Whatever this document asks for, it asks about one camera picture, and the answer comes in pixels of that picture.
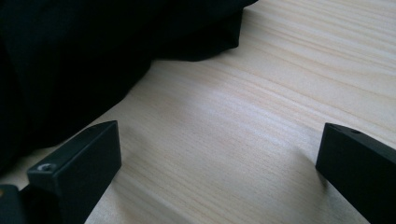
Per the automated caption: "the black garment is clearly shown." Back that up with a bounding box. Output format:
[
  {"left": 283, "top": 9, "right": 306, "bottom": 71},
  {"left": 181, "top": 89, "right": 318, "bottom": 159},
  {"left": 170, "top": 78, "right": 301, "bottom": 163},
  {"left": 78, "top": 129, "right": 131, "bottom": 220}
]
[{"left": 0, "top": 0, "right": 260, "bottom": 175}]

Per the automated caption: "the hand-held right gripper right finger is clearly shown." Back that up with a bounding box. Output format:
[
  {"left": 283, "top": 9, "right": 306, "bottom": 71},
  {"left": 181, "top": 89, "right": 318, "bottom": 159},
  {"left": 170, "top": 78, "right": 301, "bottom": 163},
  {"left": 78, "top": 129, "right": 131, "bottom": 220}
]
[{"left": 315, "top": 122, "right": 396, "bottom": 224}]

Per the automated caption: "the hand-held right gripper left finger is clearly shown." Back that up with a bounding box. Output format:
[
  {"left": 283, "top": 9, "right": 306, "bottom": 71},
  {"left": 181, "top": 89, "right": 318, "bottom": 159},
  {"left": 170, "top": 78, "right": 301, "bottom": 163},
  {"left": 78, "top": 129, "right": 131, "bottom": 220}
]
[{"left": 18, "top": 119, "right": 122, "bottom": 224}]

